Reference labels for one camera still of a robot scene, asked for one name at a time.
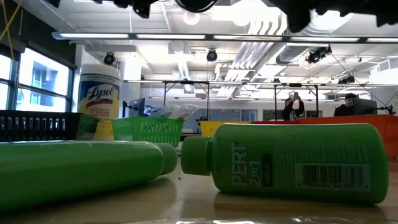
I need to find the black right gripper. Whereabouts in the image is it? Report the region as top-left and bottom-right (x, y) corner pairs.
(111, 0), (160, 19)

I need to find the red white toothbrush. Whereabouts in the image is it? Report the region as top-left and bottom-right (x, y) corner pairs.
(174, 103), (200, 121)

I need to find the overhead light bar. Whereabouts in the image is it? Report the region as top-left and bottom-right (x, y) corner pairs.
(51, 30), (398, 44)

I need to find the Lysol wipes canister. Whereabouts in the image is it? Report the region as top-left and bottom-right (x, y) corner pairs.
(77, 63), (121, 141)

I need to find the black computer monitor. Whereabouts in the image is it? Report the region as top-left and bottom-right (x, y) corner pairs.
(129, 98), (146, 118)
(352, 97), (379, 117)

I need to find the blue white wrapped toothbrush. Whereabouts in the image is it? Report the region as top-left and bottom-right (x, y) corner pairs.
(154, 102), (186, 120)

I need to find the large window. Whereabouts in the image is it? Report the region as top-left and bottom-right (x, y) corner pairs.
(0, 46), (75, 113)

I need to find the green plastic basket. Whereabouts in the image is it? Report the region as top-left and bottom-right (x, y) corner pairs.
(111, 116), (186, 148)

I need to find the yellow plastic basket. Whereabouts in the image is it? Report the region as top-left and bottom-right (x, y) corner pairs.
(199, 120), (251, 138)

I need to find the black plastic basket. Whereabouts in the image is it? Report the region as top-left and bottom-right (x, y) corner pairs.
(0, 110), (100, 143)

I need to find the green Pert shampoo bottle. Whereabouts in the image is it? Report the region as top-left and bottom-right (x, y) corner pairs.
(0, 140), (178, 212)
(180, 123), (390, 206)

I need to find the person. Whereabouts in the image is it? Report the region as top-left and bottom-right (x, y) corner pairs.
(333, 92), (358, 118)
(281, 91), (305, 121)

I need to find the orange plastic basket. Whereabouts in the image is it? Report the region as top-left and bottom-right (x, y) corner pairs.
(298, 114), (398, 160)

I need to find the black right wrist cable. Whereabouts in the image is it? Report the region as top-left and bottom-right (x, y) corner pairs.
(174, 0), (219, 14)

